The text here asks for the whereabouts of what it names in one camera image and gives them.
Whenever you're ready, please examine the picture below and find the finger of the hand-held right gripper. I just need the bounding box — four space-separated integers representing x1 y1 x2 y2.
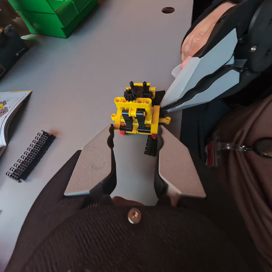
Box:
164 68 241 113
159 28 238 109

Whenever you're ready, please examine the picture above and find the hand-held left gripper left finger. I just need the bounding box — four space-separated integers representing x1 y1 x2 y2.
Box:
64 124 117 196

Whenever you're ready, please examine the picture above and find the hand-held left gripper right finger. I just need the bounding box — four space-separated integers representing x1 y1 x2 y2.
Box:
154 125 206 207

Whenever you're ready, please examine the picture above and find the black lego track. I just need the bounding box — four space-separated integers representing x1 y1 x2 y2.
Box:
144 90 170 157

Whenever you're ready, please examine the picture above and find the yellow lego vehicle model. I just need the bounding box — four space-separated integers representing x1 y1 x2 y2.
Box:
110 81 171 136

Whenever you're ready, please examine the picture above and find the person's right forearm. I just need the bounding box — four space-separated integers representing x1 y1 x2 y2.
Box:
191 0 234 25

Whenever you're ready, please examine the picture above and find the loose black lego track strip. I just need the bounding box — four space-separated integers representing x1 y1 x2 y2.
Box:
6 130 56 183

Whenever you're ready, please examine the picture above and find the lego instruction booklet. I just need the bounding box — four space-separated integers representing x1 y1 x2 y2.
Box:
0 90 33 153

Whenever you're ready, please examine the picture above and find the person's right hand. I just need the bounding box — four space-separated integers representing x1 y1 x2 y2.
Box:
181 3 235 69

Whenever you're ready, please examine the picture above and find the clear badge holder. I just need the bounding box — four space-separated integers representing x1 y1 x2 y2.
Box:
205 130 254 168

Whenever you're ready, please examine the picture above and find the person's brown shirt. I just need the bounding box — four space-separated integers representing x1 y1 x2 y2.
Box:
212 93 272 266

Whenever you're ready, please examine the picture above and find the black badge reel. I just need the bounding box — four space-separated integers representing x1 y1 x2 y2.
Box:
254 137 272 159

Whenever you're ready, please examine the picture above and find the dark blurred object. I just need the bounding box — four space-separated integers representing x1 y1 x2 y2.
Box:
0 24 29 80

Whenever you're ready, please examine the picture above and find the green box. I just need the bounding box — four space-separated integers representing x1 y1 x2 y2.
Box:
7 0 98 39

